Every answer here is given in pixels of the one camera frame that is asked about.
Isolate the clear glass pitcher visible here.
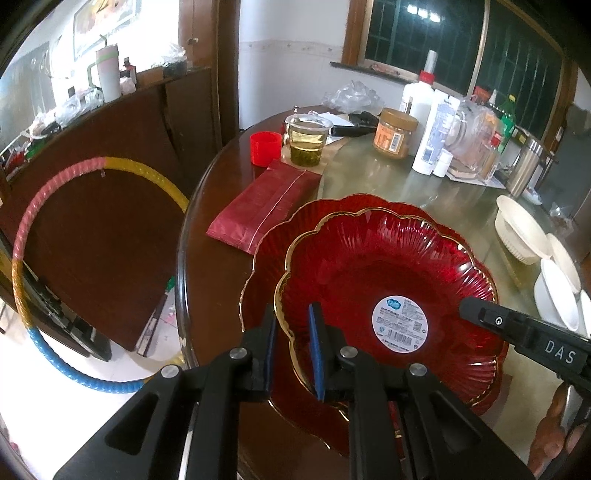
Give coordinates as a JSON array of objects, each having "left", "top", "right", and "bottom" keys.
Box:
[{"left": 445, "top": 97, "right": 502, "bottom": 181}]

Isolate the white bottle with red cap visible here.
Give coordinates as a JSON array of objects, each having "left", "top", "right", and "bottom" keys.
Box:
[{"left": 401, "top": 69, "right": 437, "bottom": 121}]

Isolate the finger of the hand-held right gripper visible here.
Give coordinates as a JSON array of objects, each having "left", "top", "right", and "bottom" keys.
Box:
[{"left": 459, "top": 296, "right": 591, "bottom": 393}]

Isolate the clear bottle with red label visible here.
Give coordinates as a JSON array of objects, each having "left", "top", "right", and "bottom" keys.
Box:
[{"left": 485, "top": 130, "right": 506, "bottom": 174}]

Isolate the green plastic bottle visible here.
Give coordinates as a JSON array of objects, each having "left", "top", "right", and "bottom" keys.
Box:
[{"left": 499, "top": 95, "right": 520, "bottom": 153}]

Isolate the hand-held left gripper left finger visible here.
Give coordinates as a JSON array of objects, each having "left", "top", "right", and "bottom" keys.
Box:
[{"left": 53, "top": 302, "right": 278, "bottom": 480}]

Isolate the red plastic cup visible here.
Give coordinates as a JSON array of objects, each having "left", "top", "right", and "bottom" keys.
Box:
[{"left": 250, "top": 131, "right": 283, "bottom": 167}]

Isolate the glass lazy susan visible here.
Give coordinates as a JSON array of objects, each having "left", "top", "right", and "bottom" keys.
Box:
[{"left": 318, "top": 131, "right": 591, "bottom": 324}]

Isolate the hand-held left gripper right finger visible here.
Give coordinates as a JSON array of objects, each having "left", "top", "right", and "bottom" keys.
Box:
[{"left": 307, "top": 302, "right": 527, "bottom": 480}]

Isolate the large red glass plate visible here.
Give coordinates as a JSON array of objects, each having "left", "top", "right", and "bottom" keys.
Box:
[{"left": 240, "top": 194, "right": 509, "bottom": 459}]

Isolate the dark window with wooden frame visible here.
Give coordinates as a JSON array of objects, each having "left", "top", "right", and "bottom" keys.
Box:
[{"left": 344, "top": 0, "right": 578, "bottom": 100}]

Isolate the red foil packet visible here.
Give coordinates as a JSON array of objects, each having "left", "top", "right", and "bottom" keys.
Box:
[{"left": 206, "top": 159, "right": 324, "bottom": 254}]

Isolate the white lotion tube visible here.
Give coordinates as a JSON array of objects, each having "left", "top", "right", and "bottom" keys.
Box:
[{"left": 412, "top": 88, "right": 462, "bottom": 175}]

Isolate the brown wooden door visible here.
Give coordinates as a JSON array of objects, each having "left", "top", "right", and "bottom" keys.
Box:
[{"left": 178, "top": 0, "right": 241, "bottom": 139}]

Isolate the black stapler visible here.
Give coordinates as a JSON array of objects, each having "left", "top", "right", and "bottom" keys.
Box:
[{"left": 330, "top": 112, "right": 384, "bottom": 138}]

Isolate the stainless steel thermos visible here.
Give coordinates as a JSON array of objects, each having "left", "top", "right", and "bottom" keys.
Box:
[{"left": 505, "top": 138, "right": 546, "bottom": 197}]

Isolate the multicoloured hula hoop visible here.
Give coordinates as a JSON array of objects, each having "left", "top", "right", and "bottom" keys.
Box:
[{"left": 11, "top": 157, "right": 191, "bottom": 394}]

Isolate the white foam plate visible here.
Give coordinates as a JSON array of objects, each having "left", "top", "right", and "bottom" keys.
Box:
[
  {"left": 547, "top": 233, "right": 583, "bottom": 294},
  {"left": 534, "top": 258, "right": 580, "bottom": 330},
  {"left": 577, "top": 290, "right": 591, "bottom": 337}
]

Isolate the white ribbed plastic bowl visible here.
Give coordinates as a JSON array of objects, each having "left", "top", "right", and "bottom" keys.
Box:
[{"left": 495, "top": 195, "right": 552, "bottom": 265}]

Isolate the clear plastic cup of tea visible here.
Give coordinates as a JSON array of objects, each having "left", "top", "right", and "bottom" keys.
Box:
[{"left": 284, "top": 113, "right": 334, "bottom": 167}]

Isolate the dark wooden sideboard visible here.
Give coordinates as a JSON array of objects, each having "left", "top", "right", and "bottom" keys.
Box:
[{"left": 0, "top": 65, "right": 222, "bottom": 361}]

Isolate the framed wall picture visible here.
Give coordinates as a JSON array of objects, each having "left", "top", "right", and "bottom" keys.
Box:
[{"left": 71, "top": 0, "right": 141, "bottom": 61}]

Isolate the white tumbler with handle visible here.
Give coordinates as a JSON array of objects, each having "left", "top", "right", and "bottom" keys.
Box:
[{"left": 88, "top": 45, "right": 123, "bottom": 103}]

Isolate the small red glass plate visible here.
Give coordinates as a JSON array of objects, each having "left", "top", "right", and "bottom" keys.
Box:
[{"left": 274, "top": 210, "right": 502, "bottom": 411}]

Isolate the peanut butter jar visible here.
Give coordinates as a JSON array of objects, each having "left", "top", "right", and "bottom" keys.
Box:
[{"left": 373, "top": 107, "right": 419, "bottom": 160}]

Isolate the clear plastic bag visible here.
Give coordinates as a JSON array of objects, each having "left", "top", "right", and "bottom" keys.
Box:
[{"left": 323, "top": 80, "right": 384, "bottom": 114}]

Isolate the wooden chair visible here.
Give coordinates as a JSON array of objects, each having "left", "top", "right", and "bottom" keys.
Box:
[{"left": 529, "top": 383, "right": 591, "bottom": 480}]

